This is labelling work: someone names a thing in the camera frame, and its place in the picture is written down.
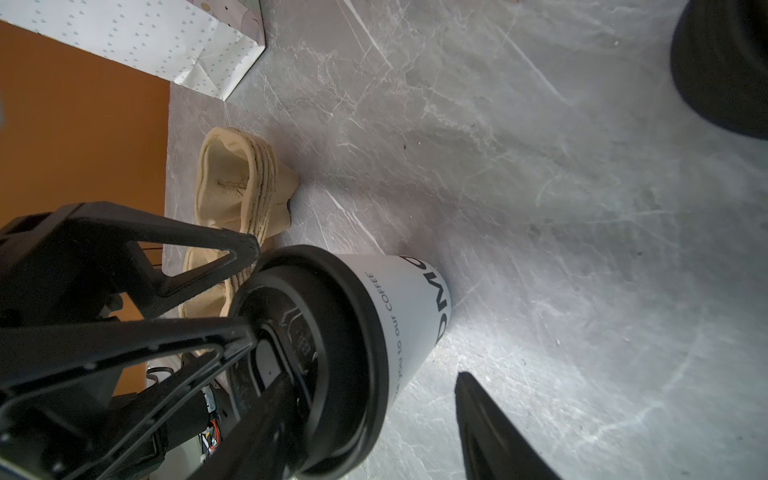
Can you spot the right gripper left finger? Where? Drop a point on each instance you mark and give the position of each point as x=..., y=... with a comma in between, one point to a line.
x=261, y=444

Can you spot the white takeout coffee cup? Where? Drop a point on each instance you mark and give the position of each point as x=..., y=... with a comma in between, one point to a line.
x=413, y=305

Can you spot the white paper gift bag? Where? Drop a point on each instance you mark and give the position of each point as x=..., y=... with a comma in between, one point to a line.
x=207, y=46

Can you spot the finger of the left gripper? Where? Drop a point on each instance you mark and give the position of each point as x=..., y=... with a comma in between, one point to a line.
x=56, y=382
x=68, y=265

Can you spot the beige pulp cup carrier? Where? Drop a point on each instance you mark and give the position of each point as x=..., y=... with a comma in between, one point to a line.
x=242, y=187

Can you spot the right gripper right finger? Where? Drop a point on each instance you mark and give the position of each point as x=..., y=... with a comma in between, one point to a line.
x=492, y=447

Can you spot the stack of black lids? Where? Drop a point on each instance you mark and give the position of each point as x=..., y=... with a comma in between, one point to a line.
x=718, y=62

